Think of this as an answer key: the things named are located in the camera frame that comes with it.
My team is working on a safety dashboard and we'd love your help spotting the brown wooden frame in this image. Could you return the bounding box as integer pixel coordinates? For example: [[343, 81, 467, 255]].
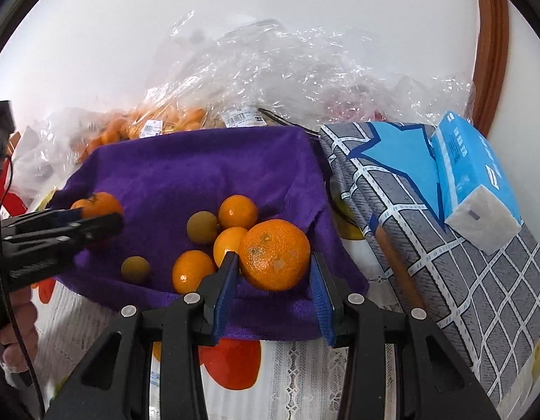
[[469, 0, 510, 136]]

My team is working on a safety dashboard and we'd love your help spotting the orange with stem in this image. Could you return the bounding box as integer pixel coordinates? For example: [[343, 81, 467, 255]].
[[79, 191, 124, 228]]

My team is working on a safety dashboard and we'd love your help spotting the black wire loop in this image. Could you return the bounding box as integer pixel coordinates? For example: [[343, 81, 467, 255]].
[[258, 107, 320, 137]]

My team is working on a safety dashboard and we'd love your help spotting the large clear plastic bag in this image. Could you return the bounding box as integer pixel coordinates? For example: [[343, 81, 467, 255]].
[[145, 11, 474, 134]]

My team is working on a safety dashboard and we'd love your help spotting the black cable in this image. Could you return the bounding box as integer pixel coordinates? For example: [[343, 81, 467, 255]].
[[0, 175, 45, 418]]

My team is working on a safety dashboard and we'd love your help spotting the greenish brown round fruit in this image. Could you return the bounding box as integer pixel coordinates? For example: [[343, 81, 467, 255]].
[[121, 256, 151, 284], [186, 211, 220, 244]]

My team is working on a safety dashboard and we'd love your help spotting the large mottled orange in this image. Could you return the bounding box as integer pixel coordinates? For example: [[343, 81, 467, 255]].
[[238, 219, 311, 292]]

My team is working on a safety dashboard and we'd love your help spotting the blue tissue pack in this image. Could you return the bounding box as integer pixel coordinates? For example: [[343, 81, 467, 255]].
[[429, 111, 523, 254]]

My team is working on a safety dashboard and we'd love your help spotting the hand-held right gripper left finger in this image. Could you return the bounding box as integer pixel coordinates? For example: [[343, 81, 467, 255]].
[[44, 250, 240, 420]]

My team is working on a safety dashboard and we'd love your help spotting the smooth orange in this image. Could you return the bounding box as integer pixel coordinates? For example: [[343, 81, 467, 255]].
[[218, 195, 259, 230]]

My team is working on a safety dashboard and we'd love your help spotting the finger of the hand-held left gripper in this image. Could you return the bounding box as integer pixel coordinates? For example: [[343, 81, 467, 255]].
[[2, 213, 125, 292], [1, 209, 84, 239]]

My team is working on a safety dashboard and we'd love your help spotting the grey plaid folded cloth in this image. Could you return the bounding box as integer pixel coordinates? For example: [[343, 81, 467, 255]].
[[318, 120, 540, 407]]

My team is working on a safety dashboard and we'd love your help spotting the person's left hand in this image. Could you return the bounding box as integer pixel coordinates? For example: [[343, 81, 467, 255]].
[[0, 289, 38, 372]]

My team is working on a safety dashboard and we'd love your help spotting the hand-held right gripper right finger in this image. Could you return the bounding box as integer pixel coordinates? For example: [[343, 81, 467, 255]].
[[311, 251, 500, 420]]

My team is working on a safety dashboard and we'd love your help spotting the clear bag of small oranges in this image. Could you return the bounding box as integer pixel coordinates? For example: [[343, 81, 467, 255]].
[[75, 105, 209, 162]]

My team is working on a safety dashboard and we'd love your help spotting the red paper bag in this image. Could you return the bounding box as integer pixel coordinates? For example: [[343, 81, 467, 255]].
[[0, 131, 30, 217]]

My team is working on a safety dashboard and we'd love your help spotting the white plastic bag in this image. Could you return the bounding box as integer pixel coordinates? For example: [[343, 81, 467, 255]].
[[14, 109, 87, 197]]

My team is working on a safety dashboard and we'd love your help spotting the purple towel covered tray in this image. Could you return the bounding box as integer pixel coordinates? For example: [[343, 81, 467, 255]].
[[47, 126, 369, 341]]

